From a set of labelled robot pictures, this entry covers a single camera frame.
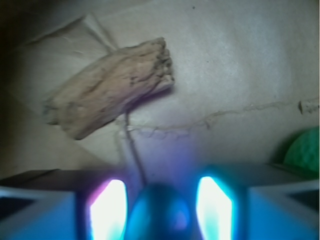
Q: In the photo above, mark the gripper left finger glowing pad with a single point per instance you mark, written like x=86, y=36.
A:
x=63, y=205

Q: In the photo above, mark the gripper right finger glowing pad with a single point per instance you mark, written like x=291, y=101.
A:
x=256, y=201

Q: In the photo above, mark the dark green plastic pickle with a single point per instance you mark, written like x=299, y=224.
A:
x=160, y=212

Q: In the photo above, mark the light green dimpled ball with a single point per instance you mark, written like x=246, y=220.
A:
x=302, y=157

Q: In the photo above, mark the brown driftwood piece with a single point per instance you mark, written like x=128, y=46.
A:
x=108, y=87

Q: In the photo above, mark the brown paper bag tray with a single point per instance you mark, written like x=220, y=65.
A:
x=246, y=81

